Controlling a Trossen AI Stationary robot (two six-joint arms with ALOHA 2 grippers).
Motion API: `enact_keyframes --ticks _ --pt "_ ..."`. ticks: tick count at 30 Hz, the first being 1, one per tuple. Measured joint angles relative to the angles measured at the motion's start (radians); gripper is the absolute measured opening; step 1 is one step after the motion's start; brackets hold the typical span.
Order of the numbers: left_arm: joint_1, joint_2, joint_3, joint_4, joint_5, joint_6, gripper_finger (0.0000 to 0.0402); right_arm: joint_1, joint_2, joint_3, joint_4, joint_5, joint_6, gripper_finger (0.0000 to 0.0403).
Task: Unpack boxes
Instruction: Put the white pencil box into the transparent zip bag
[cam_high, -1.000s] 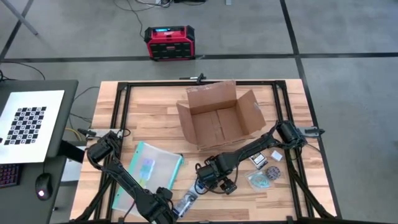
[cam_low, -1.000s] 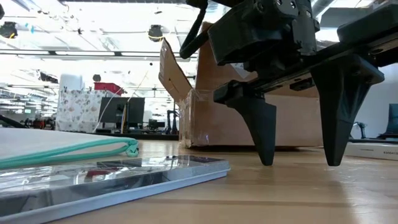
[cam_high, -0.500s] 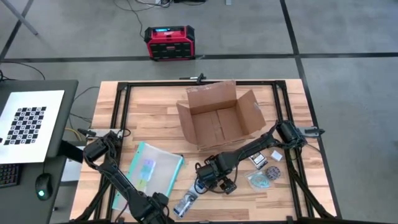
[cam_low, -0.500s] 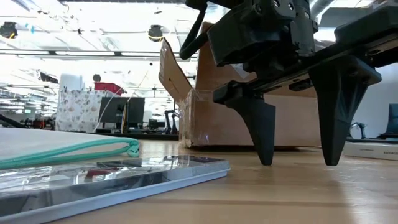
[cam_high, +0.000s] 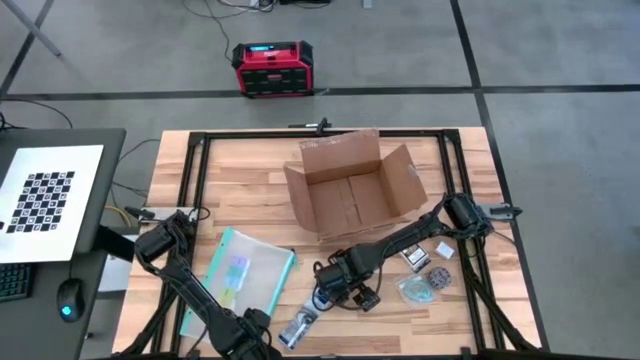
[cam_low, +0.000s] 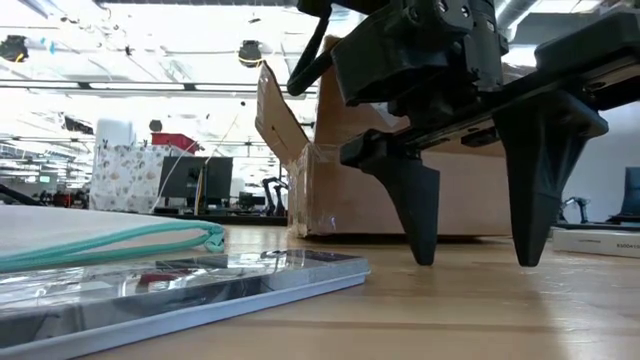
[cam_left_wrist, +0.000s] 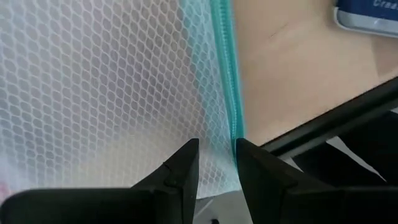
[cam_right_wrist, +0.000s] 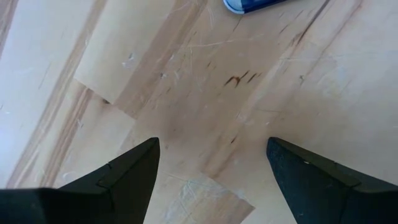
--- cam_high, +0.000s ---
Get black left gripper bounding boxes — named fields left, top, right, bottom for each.
left=224, top=308, right=282, bottom=360

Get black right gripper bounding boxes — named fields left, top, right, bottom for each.
left=313, top=251, right=375, bottom=305

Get pastel sticky notes pack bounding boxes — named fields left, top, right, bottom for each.
left=219, top=253, right=252, bottom=307

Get teal-edged mesh zipper pouch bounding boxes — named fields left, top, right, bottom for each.
left=179, top=227, right=299, bottom=341

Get clear bag with teal cable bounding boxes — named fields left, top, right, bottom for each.
left=394, top=273, right=437, bottom=309

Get navy playing cards box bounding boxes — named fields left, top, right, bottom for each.
left=399, top=243, right=432, bottom=274

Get brown taped cardboard box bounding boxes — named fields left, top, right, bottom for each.
left=282, top=128, right=430, bottom=244

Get white sheet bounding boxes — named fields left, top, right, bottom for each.
left=97, top=254, right=134, bottom=294

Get black computer mouse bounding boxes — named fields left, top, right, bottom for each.
left=55, top=278, right=85, bottom=324

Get red black jobsite radio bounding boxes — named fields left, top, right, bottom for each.
left=230, top=39, right=316, bottom=99

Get black desk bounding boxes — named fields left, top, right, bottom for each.
left=0, top=128, right=137, bottom=360

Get white checkerboard calibration board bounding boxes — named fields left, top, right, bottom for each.
left=0, top=144, right=105, bottom=265

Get black backlit keyboard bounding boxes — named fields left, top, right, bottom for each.
left=0, top=263, right=32, bottom=305

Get grey metal pole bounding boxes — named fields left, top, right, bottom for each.
left=0, top=0, right=62, bottom=58

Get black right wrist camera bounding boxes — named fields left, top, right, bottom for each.
left=356, top=288, right=382, bottom=314

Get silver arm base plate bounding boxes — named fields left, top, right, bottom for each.
left=139, top=205, right=199, bottom=225

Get black aluminium table frame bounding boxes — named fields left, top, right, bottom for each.
left=119, top=127, right=539, bottom=360

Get yellow wires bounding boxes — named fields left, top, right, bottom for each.
left=103, top=204, right=137, bottom=229

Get black floor cable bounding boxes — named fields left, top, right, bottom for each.
left=201, top=0, right=236, bottom=63
left=0, top=97, right=74, bottom=131

